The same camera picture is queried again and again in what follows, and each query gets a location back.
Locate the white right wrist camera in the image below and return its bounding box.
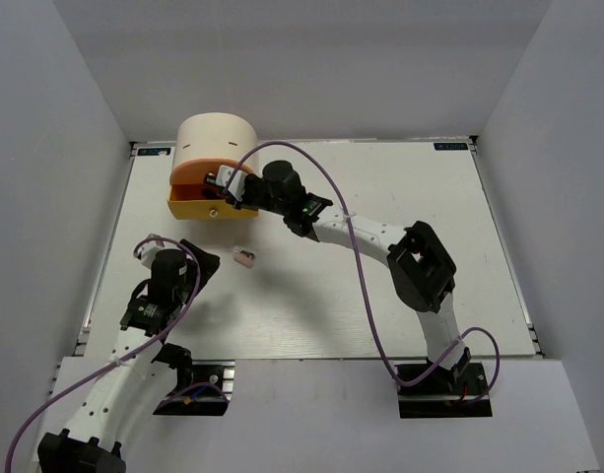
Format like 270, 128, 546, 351
215, 166, 248, 201

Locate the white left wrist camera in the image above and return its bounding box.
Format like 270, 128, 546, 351
133, 235, 165, 269

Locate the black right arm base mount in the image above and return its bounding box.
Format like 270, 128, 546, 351
397, 363, 493, 419

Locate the cream round drawer organizer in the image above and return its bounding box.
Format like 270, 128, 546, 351
168, 112, 258, 221

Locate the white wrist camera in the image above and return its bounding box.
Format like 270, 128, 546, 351
133, 235, 165, 269
215, 166, 248, 201

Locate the pink correction tape dispenser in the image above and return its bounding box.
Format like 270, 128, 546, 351
233, 246, 256, 269

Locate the pink cap black highlighter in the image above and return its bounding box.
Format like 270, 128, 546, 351
204, 172, 225, 189

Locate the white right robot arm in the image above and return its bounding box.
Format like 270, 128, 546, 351
215, 161, 470, 393

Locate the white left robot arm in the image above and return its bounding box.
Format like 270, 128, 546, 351
37, 236, 220, 472

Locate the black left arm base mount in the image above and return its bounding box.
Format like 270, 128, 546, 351
154, 360, 235, 417

